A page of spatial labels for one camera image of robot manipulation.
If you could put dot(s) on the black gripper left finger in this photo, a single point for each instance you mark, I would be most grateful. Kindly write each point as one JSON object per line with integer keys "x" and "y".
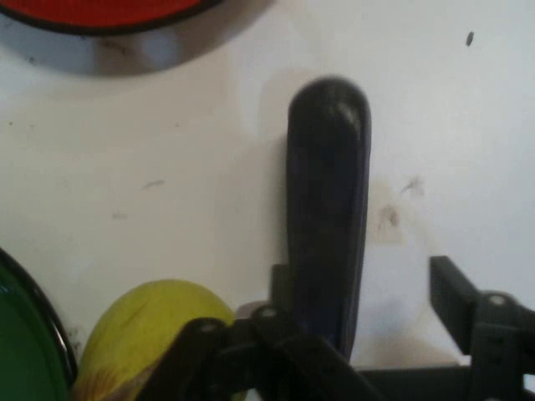
{"x": 259, "y": 359}

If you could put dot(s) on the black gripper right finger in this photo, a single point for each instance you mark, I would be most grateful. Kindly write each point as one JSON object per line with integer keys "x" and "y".
{"x": 501, "y": 342}

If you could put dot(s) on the yellow-green toy pear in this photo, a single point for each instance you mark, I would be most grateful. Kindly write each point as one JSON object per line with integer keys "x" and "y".
{"x": 146, "y": 317}

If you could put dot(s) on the dark green round plate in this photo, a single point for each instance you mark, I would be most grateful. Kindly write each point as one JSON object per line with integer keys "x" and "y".
{"x": 21, "y": 334}

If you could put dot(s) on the red round plate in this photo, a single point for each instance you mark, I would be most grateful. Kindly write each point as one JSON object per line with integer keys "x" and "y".
{"x": 104, "y": 12}

